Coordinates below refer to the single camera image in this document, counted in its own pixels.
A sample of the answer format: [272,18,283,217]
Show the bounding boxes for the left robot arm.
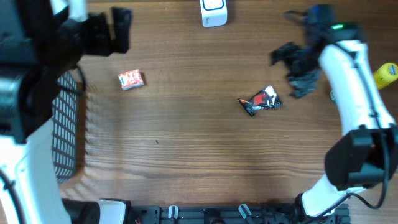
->
[1,0,132,223]

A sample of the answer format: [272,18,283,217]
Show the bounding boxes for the green labelled tin can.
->
[330,90,336,104]

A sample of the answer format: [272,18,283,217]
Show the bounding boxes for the red white snack packet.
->
[118,69,144,90]

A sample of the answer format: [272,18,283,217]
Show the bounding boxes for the yellow cylindrical bottle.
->
[373,63,397,90]

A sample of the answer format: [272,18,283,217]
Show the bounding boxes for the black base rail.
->
[124,203,351,224]

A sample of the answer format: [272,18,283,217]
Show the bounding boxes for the white barcode scanner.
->
[200,0,228,28]

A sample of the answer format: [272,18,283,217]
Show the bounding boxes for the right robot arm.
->
[271,4,397,223]

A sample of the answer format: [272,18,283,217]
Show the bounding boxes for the grey plastic mesh basket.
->
[52,90,78,184]

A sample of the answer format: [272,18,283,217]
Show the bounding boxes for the black hex wrench package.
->
[237,85,282,117]

